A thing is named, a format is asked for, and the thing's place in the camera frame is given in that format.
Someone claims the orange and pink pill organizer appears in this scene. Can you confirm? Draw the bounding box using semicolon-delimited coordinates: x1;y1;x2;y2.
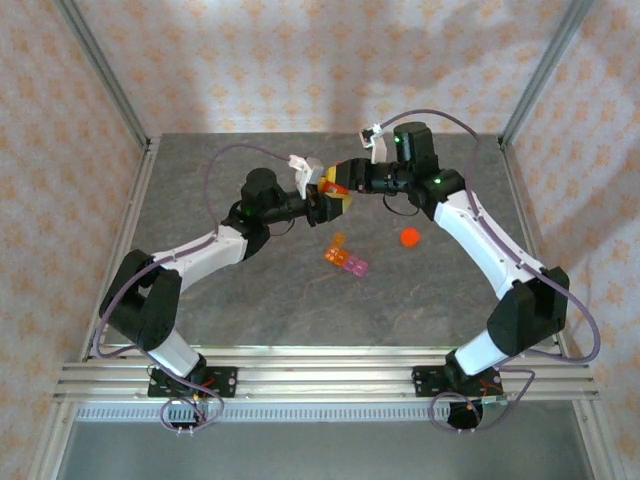
324;231;372;278

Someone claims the orange patterned white curtain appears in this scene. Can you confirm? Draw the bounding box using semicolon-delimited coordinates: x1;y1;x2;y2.
0;0;640;480

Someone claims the grey metal sheet panel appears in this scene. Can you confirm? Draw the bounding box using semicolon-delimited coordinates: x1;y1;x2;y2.
54;419;596;480

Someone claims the aluminium lower beam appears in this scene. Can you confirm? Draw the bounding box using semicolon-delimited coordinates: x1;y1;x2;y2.
24;399;81;480
569;399;629;480

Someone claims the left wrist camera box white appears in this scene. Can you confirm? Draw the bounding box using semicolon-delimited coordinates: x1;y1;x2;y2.
288;154;324;198

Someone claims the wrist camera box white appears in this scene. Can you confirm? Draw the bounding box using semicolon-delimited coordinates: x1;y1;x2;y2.
358;124;389;165
288;154;324;198

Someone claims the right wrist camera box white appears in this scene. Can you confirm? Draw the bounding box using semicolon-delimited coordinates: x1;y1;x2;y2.
358;124;389;165

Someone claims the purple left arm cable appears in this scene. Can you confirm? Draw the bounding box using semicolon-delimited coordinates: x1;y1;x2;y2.
93;143;296;434

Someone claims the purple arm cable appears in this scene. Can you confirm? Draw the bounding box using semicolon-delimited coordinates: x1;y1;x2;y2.
379;109;601;434
93;143;296;434

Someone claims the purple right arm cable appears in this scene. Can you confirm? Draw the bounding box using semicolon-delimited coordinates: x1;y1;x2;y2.
379;109;601;434

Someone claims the aluminium side rail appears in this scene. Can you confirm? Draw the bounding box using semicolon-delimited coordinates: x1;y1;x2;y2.
79;137;162;361
499;137;571;361

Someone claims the aluminium frame post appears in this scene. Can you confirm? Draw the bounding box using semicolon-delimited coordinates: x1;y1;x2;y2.
52;0;151;151
499;0;594;151

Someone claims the aluminium mounting rail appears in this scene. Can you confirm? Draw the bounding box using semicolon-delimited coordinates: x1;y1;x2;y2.
52;344;601;404

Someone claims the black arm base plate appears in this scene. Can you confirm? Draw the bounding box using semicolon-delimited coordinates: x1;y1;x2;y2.
412;364;503;399
147;366;239;400

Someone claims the grey slotted cable duct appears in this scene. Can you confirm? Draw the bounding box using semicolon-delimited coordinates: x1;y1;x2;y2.
74;403;451;424

